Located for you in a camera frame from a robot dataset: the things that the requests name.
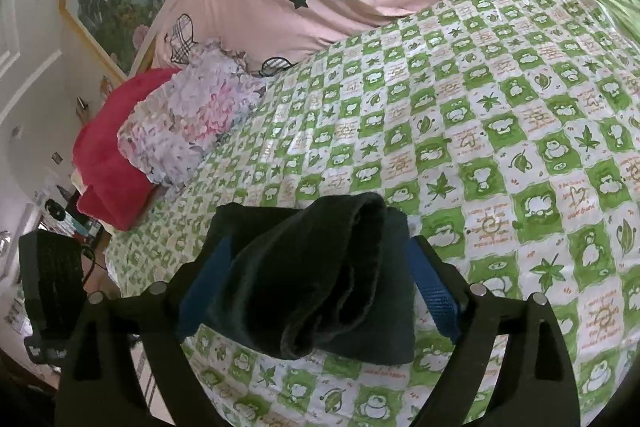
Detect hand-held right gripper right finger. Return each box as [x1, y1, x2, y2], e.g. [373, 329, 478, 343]
[406, 234, 581, 427]

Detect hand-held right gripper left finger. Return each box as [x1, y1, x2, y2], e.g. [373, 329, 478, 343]
[54, 237, 236, 427]

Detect dark green pants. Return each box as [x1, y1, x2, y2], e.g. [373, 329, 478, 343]
[200, 194, 417, 365]

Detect black chair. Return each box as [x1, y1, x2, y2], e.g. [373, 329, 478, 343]
[17, 231, 97, 365]

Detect green checked bed sheet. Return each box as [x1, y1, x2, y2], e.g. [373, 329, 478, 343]
[105, 0, 640, 427]

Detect red blanket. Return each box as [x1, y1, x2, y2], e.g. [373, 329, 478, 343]
[72, 68, 183, 230]

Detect floral ruffled pillow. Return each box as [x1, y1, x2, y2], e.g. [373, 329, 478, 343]
[116, 38, 268, 188]

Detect white panelled door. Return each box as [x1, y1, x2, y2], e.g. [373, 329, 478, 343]
[0, 0, 126, 188]

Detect light green cloth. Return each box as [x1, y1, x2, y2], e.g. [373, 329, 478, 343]
[560, 0, 640, 58]

